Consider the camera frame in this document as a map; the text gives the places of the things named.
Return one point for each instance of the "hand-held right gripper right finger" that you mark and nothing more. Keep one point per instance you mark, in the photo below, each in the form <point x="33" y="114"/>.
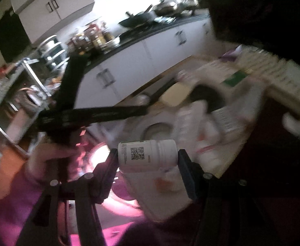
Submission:
<point x="185" y="174"/>

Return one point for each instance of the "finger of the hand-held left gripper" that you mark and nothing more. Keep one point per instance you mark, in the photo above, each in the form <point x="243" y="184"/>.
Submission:
<point x="157" y="98"/>

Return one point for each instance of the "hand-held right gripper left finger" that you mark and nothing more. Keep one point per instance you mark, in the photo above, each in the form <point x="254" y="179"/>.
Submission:
<point x="111" y="162"/>

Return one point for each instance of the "small white pill bottle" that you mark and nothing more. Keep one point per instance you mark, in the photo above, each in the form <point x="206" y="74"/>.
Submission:
<point x="144" y="156"/>

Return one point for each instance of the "black tape roll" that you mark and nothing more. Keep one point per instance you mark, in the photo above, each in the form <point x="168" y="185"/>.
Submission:
<point x="143" y="133"/>

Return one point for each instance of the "white plastic bottle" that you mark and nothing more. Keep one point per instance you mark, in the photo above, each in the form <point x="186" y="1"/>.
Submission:
<point x="188" y="123"/>

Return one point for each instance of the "white gold-edged box lid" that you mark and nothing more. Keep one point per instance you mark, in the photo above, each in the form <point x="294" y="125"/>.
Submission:
<point x="150" y="202"/>

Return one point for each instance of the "dark knit cloth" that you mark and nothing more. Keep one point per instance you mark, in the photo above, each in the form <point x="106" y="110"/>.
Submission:
<point x="208" y="97"/>

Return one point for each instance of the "white green medicine box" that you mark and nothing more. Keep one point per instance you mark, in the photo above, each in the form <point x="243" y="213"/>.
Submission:
<point x="216" y="71"/>

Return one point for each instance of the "person's left forearm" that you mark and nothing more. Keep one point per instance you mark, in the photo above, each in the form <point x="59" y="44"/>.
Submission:
<point x="9" y="217"/>

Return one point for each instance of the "person's left hand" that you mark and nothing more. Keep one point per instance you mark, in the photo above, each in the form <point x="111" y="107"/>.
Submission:
<point x="42" y="158"/>

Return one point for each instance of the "white kitchen base cabinets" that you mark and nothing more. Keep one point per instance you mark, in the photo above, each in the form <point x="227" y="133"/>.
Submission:
<point x="139" y="56"/>

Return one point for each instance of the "metal storage shelf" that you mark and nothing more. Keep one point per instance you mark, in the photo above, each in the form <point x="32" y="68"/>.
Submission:
<point x="19" y="87"/>

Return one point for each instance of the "black kitchen countertop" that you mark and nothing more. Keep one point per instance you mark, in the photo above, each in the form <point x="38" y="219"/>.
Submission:
<point x="150" y="34"/>

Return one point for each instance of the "steel dish rack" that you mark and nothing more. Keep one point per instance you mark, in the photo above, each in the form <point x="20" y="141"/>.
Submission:
<point x="52" y="51"/>

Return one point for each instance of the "person's purple clothing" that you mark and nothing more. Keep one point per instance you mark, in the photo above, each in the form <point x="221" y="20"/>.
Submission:
<point x="139" y="235"/>

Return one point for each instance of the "black wok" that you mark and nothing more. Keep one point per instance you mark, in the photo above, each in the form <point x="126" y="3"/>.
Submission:
<point x="137" y="20"/>

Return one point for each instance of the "cluster of condiment bottles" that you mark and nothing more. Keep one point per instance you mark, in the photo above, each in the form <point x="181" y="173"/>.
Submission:
<point x="93" y="37"/>

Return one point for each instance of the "purple plastic basket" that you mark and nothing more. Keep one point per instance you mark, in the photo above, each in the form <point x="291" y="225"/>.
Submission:
<point x="230" y="55"/>

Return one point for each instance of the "steel lidded wok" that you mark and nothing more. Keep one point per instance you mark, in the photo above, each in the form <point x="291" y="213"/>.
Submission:
<point x="169" y="6"/>

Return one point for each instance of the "dark rectangular appliance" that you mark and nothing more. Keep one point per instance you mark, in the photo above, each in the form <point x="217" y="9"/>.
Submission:
<point x="11" y="38"/>

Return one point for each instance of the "cream keyboard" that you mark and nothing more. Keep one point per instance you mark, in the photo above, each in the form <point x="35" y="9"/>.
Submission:
<point x="272" y="69"/>

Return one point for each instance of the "black computer monitor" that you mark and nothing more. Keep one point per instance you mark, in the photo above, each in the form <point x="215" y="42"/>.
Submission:
<point x="254" y="12"/>

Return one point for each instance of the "white wall cabinets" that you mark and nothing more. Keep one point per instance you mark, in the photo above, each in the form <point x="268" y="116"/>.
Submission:
<point x="50" y="7"/>

